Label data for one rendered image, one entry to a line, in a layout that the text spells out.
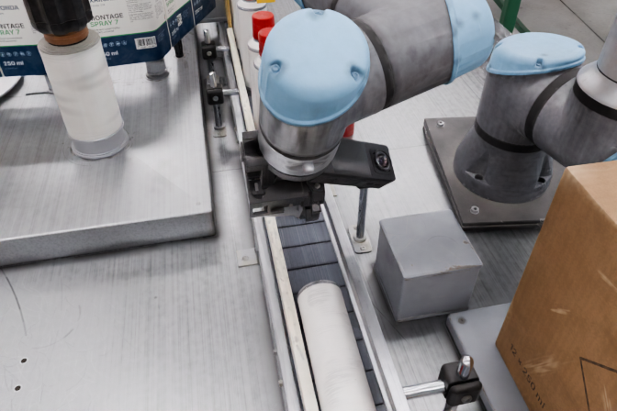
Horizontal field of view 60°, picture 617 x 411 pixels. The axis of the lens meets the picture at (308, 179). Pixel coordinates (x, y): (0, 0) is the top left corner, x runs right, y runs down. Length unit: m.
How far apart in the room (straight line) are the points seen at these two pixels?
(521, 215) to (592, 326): 0.37
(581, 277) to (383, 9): 0.28
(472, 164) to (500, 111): 0.11
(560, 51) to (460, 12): 0.36
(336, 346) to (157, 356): 0.24
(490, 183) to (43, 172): 0.68
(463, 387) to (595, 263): 0.15
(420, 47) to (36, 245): 0.60
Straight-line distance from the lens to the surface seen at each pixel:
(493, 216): 0.84
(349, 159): 0.55
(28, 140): 1.00
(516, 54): 0.77
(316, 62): 0.36
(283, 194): 0.55
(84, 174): 0.89
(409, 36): 0.41
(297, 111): 0.37
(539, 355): 0.61
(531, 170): 0.86
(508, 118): 0.80
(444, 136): 0.98
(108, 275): 0.79
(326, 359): 0.56
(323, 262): 0.69
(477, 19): 0.45
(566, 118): 0.73
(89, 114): 0.87
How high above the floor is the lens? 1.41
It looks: 40 degrees down
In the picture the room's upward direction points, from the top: straight up
